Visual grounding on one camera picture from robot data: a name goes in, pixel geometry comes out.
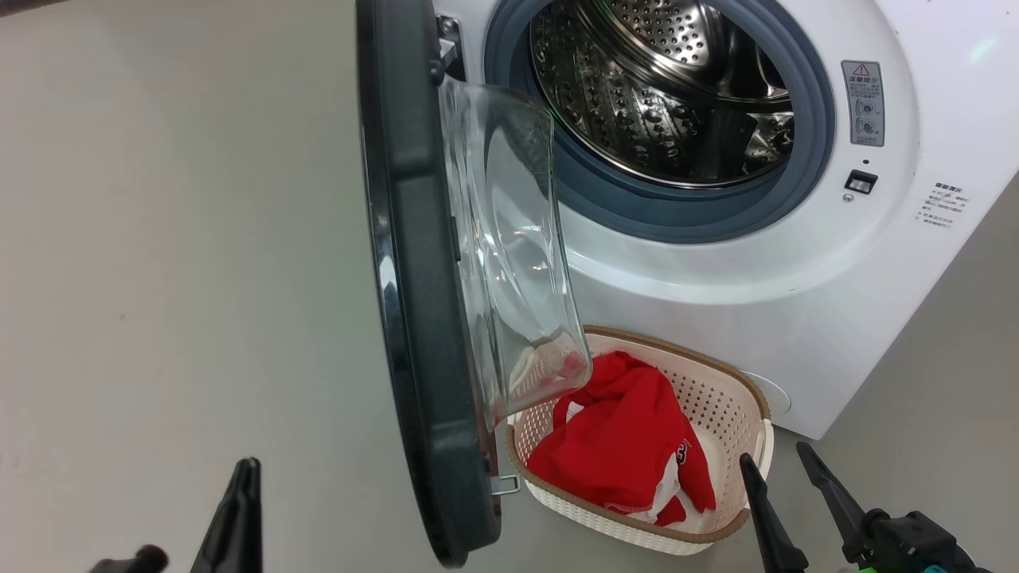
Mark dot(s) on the red and white garment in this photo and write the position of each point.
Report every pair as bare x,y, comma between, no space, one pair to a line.
621,446

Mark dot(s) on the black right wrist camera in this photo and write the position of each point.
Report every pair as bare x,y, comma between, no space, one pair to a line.
915,541

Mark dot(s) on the white front-load washing machine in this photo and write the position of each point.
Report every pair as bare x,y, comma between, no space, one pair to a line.
796,318

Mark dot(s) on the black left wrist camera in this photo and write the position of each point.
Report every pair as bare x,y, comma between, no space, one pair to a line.
131,561

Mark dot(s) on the black door latch socket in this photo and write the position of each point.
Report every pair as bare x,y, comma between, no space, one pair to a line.
860,182

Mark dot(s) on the cream laundry basket brown rim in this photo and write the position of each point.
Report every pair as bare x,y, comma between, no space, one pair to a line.
716,398

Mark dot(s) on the black round glass washer door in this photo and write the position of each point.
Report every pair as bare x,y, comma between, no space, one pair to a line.
422,318

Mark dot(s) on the grey warning label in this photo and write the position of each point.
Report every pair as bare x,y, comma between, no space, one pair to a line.
864,103

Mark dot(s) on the round white filter cover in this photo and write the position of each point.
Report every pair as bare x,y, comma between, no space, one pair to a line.
771,394

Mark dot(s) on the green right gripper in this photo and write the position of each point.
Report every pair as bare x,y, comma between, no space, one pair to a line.
864,568

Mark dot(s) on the stainless steel washing machine drum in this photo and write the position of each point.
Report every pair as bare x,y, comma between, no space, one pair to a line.
637,103

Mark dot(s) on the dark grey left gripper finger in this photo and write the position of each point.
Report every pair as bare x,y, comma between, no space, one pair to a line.
248,533
223,533

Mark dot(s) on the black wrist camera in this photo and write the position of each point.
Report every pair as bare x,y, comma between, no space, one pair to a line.
131,561
915,541

